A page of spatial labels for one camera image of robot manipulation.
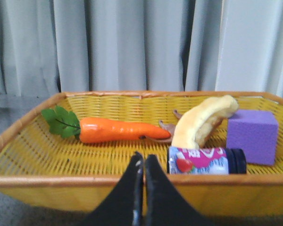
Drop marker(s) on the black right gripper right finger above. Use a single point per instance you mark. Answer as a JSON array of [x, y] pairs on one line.
[[165, 206]]

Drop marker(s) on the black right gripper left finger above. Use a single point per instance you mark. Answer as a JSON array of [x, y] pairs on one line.
[[123, 205]]

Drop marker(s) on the pink labelled drink bottle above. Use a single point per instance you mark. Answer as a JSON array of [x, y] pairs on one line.
[[213, 161]]

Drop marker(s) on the peeled toy banana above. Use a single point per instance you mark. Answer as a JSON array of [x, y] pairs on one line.
[[197, 124]]

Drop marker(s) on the orange toy carrot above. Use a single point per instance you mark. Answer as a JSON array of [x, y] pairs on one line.
[[91, 130]]

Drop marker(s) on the yellow woven basket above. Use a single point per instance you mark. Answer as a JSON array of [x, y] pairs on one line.
[[43, 169]]

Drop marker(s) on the purple foam block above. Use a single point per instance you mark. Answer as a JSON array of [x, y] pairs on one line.
[[255, 132]]

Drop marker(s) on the grey curtain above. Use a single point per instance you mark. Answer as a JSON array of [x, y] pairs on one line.
[[49, 46]]

